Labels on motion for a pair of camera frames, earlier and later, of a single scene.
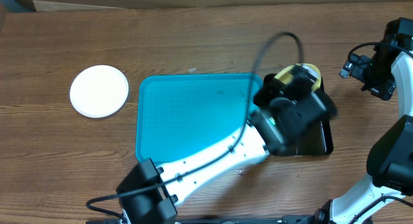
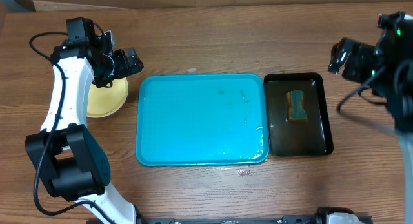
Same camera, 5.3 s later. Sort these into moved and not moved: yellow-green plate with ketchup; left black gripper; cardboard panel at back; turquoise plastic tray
Moved: yellow-green plate with ketchup; left black gripper
Not moved: turquoise plastic tray; cardboard panel at back
